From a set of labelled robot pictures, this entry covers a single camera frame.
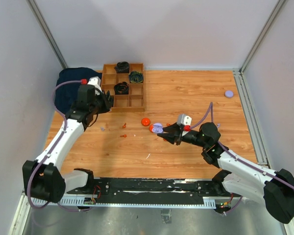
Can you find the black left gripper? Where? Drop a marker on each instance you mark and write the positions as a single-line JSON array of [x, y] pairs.
[[107, 104]]

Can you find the orange charging case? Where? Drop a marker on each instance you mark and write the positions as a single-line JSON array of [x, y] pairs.
[[151, 128], [145, 122]]

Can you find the black rolled belt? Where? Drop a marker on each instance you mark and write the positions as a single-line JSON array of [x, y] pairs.
[[121, 88], [122, 67]]

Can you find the black rolled belt top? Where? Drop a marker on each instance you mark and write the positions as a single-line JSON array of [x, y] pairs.
[[122, 67]]

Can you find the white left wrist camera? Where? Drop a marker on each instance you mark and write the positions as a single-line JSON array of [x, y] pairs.
[[95, 81]]

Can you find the wooden compartment tray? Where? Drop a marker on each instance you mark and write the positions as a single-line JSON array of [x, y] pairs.
[[135, 101]]

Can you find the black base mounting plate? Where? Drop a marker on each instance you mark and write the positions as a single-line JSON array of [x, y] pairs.
[[149, 192]]

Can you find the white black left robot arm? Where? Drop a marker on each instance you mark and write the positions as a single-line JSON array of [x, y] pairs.
[[42, 177]]

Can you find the black rolled belt middle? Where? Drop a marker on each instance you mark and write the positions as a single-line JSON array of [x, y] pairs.
[[121, 88]]

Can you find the dark blue cloth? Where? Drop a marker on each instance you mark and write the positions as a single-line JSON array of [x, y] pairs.
[[67, 94]]

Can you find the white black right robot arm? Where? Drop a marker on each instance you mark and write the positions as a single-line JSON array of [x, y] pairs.
[[271, 188]]

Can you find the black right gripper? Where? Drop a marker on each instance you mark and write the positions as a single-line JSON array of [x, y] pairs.
[[171, 137]]

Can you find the dark green rolled belt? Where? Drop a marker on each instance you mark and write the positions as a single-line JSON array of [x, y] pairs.
[[136, 77]]

